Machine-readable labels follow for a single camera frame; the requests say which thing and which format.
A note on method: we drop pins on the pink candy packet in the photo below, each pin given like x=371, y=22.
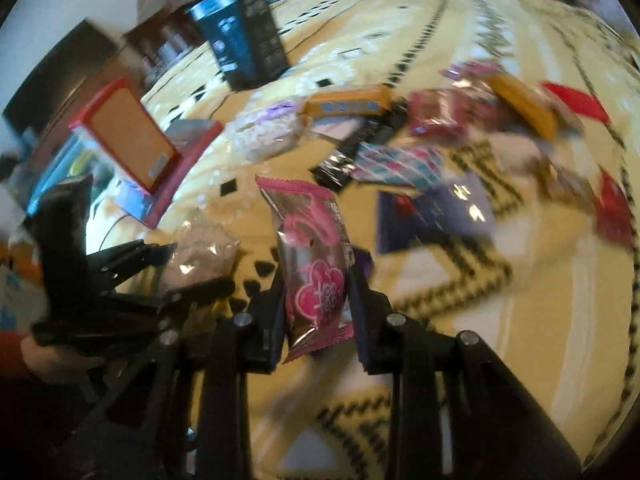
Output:
x=315, y=256

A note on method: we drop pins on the black snack bar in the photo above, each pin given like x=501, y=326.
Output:
x=335, y=171

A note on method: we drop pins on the clear bag grain snack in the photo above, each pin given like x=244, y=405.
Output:
x=205, y=250

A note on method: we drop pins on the black television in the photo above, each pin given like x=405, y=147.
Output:
x=78, y=55

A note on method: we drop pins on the thin red snack bar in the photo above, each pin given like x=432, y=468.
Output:
x=578, y=101

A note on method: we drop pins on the red snack packet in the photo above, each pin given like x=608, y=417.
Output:
x=613, y=222

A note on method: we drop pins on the silver gold foil snack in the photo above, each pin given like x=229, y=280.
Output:
x=561, y=185

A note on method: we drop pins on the navy blue snack packet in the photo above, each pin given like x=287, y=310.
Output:
x=458, y=207

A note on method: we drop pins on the tall black product box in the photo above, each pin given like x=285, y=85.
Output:
x=244, y=40

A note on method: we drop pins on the rice cake clear bag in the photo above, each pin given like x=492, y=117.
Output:
x=258, y=135

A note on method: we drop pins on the yellow patterned bed blanket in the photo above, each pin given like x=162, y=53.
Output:
x=559, y=305

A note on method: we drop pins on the teal pink patterned packet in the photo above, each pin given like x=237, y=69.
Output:
x=419, y=167

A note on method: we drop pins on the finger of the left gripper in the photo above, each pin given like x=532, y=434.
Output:
x=113, y=266
x=202, y=294

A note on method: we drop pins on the person left hand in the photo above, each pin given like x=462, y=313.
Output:
x=56, y=364

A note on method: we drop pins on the red clear wrapped snack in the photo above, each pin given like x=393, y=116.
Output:
x=451, y=112

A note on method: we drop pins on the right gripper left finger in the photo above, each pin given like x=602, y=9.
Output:
x=249, y=343

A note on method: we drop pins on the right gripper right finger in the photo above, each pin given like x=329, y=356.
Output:
x=457, y=410

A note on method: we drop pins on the orange red box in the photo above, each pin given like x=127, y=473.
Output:
x=124, y=131

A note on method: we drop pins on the long orange snack bar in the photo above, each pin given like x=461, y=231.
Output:
x=369, y=100

